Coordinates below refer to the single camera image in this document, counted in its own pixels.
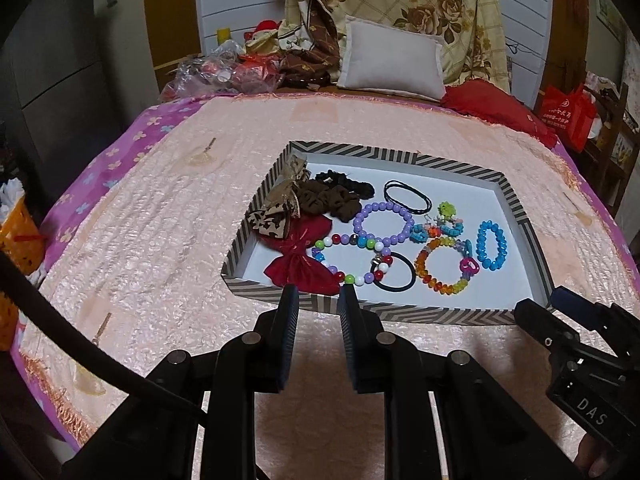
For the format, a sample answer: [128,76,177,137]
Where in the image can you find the black scrunchie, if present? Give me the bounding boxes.
[314,170,375,200]

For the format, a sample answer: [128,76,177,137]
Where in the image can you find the orange plastic basket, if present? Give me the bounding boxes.
[0,195,46,276]

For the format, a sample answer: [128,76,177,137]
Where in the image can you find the grey refrigerator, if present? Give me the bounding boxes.
[0,0,108,196]

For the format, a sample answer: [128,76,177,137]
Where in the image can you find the rainbow orange bead bracelet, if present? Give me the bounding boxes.
[414,237,472,297]

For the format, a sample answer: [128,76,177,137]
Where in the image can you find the red plush toy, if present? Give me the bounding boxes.
[244,20,283,53]

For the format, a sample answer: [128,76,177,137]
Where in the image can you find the white pillow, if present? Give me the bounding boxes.
[336,17,447,102]

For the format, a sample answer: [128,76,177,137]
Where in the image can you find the multicolour bead bracelet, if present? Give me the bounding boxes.
[311,232,393,286]

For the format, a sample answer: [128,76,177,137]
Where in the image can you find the purple bead bracelet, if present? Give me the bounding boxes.
[352,201,416,243]

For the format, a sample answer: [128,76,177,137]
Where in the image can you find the wooden chair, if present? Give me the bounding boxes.
[580,77,640,218]

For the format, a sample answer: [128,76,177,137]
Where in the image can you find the red cushion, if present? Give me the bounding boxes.
[440,80,558,148]

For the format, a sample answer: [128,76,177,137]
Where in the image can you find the clear bag of red packets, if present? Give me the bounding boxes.
[159,40,286,103]

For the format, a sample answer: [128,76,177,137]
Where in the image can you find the wall poster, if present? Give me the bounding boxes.
[597,0,626,43]

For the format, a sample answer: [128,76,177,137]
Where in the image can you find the purple floral bedsheet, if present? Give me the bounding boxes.
[10,95,640,453]

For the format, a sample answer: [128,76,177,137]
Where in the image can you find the blue bead bracelet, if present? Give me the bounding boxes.
[475,219,508,271]

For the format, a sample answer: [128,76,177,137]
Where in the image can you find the black hair tie with charm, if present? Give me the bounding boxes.
[371,252,417,292]

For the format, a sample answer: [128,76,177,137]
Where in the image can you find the pink heart-shaped trinket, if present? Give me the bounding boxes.
[457,241,482,281]

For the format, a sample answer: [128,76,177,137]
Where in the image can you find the brown floral quilt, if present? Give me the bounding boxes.
[277,0,346,86]

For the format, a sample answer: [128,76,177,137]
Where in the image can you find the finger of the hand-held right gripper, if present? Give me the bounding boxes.
[550,286,608,325]
[514,298,570,350]

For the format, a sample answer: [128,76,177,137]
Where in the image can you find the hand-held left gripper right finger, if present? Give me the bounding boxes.
[336,284,586,480]

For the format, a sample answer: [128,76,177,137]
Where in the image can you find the red shopping bag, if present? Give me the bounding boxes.
[534,84,598,153]

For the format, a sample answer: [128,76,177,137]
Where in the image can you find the person's right hand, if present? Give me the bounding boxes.
[574,434,610,479]

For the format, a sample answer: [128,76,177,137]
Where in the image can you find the white crumpled cloth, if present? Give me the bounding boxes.
[25,255,48,286]

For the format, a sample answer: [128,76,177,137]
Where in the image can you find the thin black hair ties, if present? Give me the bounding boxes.
[384,180,433,214]

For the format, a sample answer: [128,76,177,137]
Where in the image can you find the pink quilted bedspread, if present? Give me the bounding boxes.
[17,92,640,480]

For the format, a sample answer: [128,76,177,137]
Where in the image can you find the gold organza leopard bow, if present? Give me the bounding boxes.
[244,155,315,241]

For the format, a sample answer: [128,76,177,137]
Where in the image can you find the white plastic bag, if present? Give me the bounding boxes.
[0,177,26,221]

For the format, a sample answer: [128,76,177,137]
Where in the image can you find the turquoise bracelet with flower charm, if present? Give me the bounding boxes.
[410,201,463,243]

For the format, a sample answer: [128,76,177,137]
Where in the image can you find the black cable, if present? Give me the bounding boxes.
[0,250,208,426]

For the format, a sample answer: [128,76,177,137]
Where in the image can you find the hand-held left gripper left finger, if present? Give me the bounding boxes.
[60,284,301,480]

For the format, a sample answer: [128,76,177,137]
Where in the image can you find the red satin bow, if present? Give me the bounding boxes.
[262,216,342,295]

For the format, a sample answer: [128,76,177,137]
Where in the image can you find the striped tray box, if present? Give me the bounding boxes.
[221,140,555,327]

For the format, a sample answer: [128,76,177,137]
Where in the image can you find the brown wooden panel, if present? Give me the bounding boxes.
[144,0,203,108]

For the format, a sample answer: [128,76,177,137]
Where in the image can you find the brown scrunchie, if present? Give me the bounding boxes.
[299,180,362,222]

